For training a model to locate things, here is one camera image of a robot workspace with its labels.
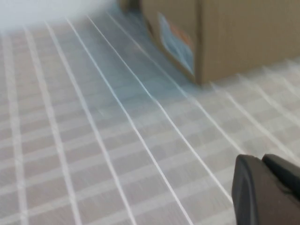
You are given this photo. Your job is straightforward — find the brown cardboard shoe box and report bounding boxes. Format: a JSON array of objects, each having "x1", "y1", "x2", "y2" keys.
[{"x1": 117, "y1": 0, "x2": 300, "y2": 85}]

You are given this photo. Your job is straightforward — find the grey white-grid tablecloth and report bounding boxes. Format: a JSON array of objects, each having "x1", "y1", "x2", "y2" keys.
[{"x1": 0, "y1": 7, "x2": 300, "y2": 225}]

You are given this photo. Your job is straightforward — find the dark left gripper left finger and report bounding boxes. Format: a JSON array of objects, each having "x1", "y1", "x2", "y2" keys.
[{"x1": 231, "y1": 154, "x2": 300, "y2": 225}]

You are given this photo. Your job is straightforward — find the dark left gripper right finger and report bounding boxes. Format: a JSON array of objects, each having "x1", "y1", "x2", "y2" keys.
[{"x1": 262, "y1": 153, "x2": 300, "y2": 188}]

